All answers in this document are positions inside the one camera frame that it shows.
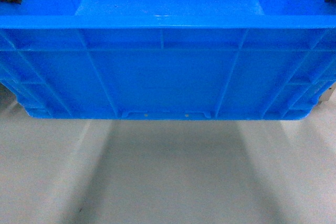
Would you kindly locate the large blue plastic crate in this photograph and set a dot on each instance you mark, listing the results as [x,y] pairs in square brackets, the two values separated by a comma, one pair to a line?
[168,59]

